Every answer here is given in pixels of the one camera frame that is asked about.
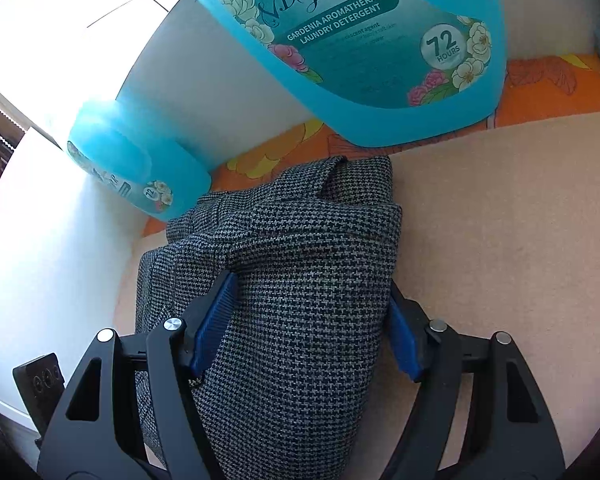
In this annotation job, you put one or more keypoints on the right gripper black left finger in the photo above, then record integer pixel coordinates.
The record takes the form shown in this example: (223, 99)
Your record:
(128, 411)

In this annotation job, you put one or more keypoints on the blue detergent jug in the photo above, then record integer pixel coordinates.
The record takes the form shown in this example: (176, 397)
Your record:
(136, 154)
(379, 72)

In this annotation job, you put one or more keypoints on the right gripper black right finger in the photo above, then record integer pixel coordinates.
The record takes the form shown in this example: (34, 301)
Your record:
(510, 433)

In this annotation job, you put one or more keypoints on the grey tweed short pants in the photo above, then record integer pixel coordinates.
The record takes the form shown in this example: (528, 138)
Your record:
(314, 252)

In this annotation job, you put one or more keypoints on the left blue detergent jug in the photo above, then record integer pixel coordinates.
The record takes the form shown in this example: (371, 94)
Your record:
(136, 154)

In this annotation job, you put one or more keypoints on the middle blue detergent jug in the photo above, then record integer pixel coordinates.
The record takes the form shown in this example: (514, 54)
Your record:
(379, 72)

